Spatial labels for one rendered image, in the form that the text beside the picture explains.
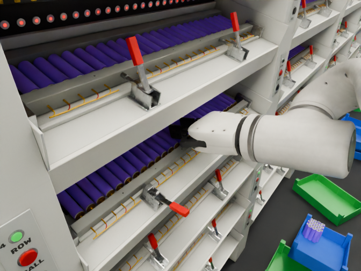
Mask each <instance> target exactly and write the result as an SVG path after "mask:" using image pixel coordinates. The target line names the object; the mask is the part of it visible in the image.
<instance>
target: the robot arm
mask: <svg viewBox="0 0 361 271"><path fill-rule="evenodd" d="M357 108H360V110H361V58H353V59H348V60H345V61H343V62H340V63H338V64H337V65H335V66H333V67H331V68H330V69H328V70H327V71H326V72H324V73H323V74H321V75H320V76H319V77H317V78H316V79H315V80H313V81H312V82H311V83H309V84H308V85H307V86H305V87H304V88H303V89H302V90H301V91H300V92H299V93H298V94H297V95H296V97H295V98H294V100H293V101H292V103H291V105H290V107H289V109H288V111H287V113H285V114H283V115H280V116H273V115H258V114H250V115H249V116H246V115H242V114H238V113H231V112H222V111H212V112H210V113H208V114H207V115H205V116H203V117H202V118H196V119H195V120H194V118H184V117H182V118H180V119H179V121H180V125H174V124H170V125H169V126H168V127H169V131H170V135H171V137H172V138H175V139H180V145H181V148H185V147H191V148H192V149H193V150H196V151H199V152H204V153H211V154H220V155H239V156H241V157H243V158H244V159H245V160H248V161H253V162H258V163H264V164H267V165H273V166H278V167H283V168H289V169H294V170H299V171H303V172H308V173H313V174H319V175H324V176H330V177H335V178H338V179H344V178H345V177H347V175H348V174H349V172H350V169H351V167H352V163H353V159H354V155H355V149H356V127H355V125H354V123H353V122H352V121H349V120H338V119H339V118H340V117H341V116H343V115H344V114H346V113H348V112H350V111H352V110H355V109H357ZM187 133H189V135H190V136H191V138H189V137H188V134H187Z"/></svg>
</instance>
